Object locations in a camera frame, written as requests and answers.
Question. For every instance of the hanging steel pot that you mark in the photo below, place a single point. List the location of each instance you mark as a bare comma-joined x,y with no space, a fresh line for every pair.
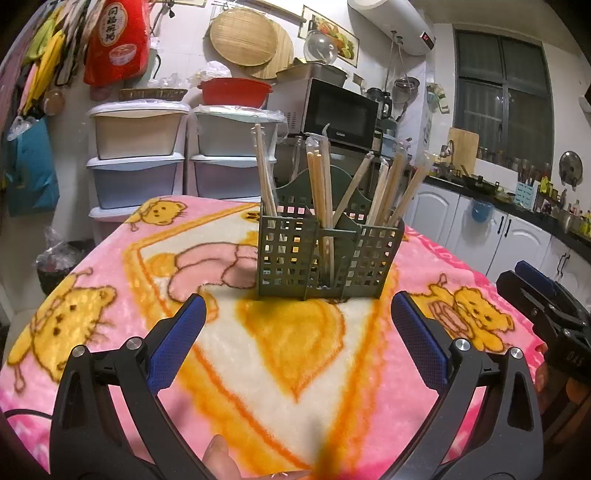
406,87

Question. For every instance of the cluster of countertop bottles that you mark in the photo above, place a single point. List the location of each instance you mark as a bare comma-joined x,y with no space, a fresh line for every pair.
568,212

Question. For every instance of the light blue knife block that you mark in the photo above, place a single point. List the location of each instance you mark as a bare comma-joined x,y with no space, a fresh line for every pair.
524,196

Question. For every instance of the blue hanging cup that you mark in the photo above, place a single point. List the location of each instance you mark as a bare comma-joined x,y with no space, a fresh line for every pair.
481,211

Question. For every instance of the row of spice jars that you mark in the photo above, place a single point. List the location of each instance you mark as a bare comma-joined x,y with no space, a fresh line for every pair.
512,161

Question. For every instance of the white plastic bag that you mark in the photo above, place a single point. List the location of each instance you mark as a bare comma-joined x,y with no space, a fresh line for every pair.
214,71

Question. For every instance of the person's left hand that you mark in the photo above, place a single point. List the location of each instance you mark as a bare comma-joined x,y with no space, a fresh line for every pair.
221,461

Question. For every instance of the green plastic utensil basket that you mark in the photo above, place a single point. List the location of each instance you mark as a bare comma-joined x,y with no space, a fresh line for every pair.
286,249

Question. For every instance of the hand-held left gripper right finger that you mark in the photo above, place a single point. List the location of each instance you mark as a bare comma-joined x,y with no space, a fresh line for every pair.
420,341

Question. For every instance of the black blender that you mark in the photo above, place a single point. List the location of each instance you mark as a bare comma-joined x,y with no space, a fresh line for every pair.
381,104

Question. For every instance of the black wok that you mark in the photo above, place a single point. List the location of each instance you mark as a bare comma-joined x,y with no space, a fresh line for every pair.
475,182

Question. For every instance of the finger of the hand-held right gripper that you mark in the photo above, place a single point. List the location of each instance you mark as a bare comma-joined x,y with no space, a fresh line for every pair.
531,271
521,290

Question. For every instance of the pink hanging cloth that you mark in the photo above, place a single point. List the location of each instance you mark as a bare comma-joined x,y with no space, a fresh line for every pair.
9,92

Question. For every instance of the bunch of wooden chopsticks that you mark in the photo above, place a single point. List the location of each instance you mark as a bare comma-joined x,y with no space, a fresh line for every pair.
318,184

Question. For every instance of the yellow hanging cloth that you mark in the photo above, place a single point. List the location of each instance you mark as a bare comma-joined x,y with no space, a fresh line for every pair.
44,64

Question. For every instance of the wooden rolling pin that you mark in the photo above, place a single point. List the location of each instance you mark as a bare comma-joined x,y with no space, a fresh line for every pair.
295,17

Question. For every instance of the black microwave oven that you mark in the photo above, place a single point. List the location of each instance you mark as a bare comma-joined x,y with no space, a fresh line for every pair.
341,113

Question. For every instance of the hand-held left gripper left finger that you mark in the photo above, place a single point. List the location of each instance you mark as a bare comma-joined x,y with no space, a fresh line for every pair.
178,341

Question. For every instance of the round bamboo tray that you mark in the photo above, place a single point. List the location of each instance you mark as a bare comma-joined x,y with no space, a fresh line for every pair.
242,37

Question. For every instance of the red printed bag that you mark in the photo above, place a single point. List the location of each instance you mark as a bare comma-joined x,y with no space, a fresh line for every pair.
117,46

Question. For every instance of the steel pot lid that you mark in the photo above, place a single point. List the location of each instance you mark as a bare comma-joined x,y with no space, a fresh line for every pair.
571,166

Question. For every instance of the glass pot lid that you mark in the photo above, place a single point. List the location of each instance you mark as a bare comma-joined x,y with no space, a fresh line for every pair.
318,46

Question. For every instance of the stacked plastic storage drawers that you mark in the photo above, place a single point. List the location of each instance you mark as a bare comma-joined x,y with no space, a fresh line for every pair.
221,134

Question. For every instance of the wicker basket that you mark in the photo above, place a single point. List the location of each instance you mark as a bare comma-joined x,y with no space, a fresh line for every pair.
152,94

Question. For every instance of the black kitchen countertop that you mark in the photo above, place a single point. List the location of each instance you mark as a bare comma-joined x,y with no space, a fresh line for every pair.
531,214

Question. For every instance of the small fruit wall poster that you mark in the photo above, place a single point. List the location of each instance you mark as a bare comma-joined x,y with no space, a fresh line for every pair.
344,44

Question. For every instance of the round bamboo mat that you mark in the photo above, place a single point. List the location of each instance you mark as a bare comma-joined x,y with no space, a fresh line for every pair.
284,55

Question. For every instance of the wooden cutting board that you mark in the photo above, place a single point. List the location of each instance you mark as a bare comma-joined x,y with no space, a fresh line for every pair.
464,147

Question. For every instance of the blue hanging bag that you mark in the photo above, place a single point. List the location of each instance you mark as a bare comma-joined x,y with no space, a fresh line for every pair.
32,175

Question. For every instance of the metal faucet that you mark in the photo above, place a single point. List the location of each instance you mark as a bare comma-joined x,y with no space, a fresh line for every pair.
449,150

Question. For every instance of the brown round hanging scoop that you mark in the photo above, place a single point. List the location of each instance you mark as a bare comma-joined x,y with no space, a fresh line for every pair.
54,100

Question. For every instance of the white kitchen cabinets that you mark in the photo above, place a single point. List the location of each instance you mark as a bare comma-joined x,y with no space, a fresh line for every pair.
438,212

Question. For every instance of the light blue appliance box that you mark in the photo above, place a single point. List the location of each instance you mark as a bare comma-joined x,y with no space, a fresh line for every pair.
390,138

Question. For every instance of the dark window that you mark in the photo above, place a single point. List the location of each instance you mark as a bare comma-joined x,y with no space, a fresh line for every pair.
503,101

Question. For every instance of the white water heater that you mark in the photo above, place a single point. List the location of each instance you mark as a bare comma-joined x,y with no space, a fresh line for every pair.
397,23

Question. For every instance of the black trash bin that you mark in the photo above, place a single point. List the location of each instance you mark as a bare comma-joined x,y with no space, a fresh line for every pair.
60,267

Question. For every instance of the red plastic basin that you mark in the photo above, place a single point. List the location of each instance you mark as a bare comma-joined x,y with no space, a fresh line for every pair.
233,92

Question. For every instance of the pink printed blanket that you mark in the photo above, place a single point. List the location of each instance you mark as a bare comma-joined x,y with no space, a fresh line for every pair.
286,369

